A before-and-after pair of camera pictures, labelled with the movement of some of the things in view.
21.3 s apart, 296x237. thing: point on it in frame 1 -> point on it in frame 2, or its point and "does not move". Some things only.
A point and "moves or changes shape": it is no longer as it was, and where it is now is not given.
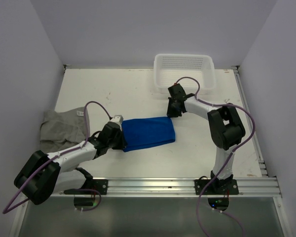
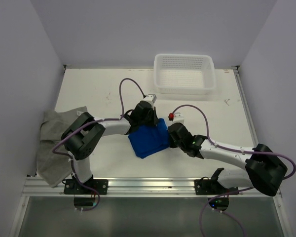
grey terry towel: [62, 129] does not move
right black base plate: [217, 187] does not move
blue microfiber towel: [141, 133] moves or changes shape
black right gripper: [170, 113] -> [171, 143]
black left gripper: [123, 143] -> [154, 120]
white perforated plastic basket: [196, 72] does not move
